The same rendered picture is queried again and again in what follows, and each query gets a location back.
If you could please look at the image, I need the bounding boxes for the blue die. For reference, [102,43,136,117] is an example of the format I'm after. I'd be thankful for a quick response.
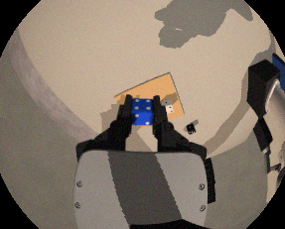
[131,98,154,126]

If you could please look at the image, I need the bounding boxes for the tan square mat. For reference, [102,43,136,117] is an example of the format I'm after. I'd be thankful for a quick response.
[114,73,184,121]

